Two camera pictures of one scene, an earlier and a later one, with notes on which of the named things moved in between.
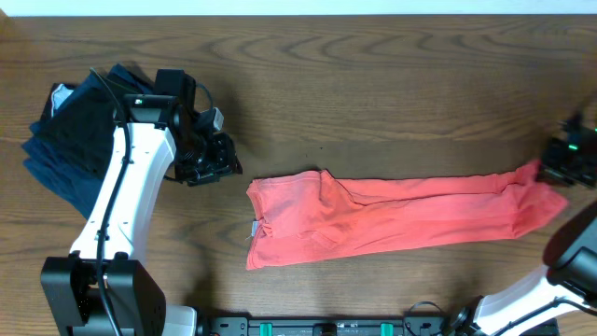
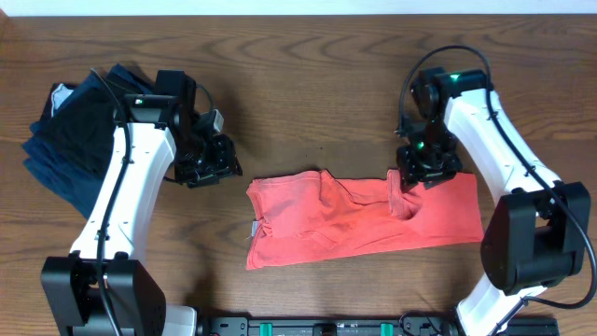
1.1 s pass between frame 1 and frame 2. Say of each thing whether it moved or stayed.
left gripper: stayed
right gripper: moved
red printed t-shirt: stayed
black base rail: stayed
